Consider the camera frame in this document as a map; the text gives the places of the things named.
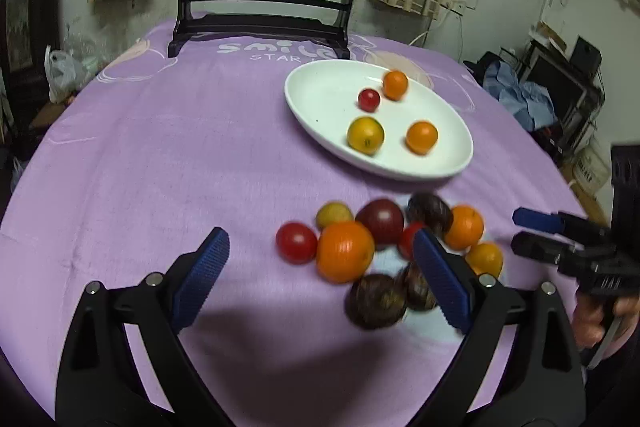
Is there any black monitor frame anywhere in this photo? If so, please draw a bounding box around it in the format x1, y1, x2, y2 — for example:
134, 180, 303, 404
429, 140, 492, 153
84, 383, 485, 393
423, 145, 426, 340
518, 38, 604, 152

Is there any large orange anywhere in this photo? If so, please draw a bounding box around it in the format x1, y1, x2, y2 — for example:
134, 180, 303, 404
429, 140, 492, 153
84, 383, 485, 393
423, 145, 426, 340
444, 205, 485, 251
316, 221, 375, 284

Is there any small yellow-green kumquat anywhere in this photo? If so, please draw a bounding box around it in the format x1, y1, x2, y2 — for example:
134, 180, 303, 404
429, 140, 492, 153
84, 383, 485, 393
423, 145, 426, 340
314, 200, 354, 231

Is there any yellow orange citrus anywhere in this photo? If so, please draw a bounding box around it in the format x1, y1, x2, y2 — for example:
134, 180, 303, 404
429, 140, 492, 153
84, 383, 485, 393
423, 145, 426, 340
347, 117, 385, 156

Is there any dark red plum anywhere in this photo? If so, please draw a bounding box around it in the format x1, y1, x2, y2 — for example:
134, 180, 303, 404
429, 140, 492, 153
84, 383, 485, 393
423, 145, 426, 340
355, 198, 405, 251

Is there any white oval plate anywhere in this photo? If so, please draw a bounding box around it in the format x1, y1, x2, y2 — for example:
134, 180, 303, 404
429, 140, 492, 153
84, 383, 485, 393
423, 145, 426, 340
284, 60, 474, 182

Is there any white plastic bag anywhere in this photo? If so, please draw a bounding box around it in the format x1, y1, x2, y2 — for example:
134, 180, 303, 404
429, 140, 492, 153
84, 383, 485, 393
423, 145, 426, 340
44, 46, 91, 104

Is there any person's right hand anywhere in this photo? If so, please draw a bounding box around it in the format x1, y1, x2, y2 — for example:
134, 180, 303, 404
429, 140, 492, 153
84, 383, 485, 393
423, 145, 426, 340
572, 291, 639, 359

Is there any wall power socket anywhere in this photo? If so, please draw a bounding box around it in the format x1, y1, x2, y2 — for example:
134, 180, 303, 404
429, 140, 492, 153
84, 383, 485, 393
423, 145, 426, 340
447, 0, 466, 16

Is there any purple tablecloth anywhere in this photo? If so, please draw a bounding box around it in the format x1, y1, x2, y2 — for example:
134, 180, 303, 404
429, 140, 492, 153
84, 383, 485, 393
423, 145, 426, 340
0, 13, 591, 427

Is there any white bucket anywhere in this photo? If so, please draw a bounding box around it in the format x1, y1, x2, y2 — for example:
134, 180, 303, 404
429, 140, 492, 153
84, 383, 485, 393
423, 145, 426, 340
573, 136, 611, 196

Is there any orange mandarin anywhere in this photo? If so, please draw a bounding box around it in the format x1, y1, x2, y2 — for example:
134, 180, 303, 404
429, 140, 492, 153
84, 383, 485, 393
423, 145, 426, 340
405, 121, 439, 156
464, 242, 503, 279
382, 69, 409, 102

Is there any red cherry tomato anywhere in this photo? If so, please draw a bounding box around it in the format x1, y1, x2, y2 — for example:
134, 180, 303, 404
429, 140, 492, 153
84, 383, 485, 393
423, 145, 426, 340
357, 89, 381, 113
276, 221, 318, 265

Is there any blue clothes pile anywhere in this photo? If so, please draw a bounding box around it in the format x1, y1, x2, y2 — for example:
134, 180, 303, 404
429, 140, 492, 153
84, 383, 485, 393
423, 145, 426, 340
483, 61, 558, 132

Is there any dark passion fruit back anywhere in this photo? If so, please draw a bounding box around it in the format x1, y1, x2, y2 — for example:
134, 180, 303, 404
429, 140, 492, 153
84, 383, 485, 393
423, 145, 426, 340
406, 192, 454, 237

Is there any dark passion fruit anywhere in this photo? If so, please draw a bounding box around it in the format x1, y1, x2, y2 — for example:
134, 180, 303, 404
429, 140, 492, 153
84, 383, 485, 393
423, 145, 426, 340
406, 192, 454, 237
345, 273, 407, 331
396, 262, 437, 312

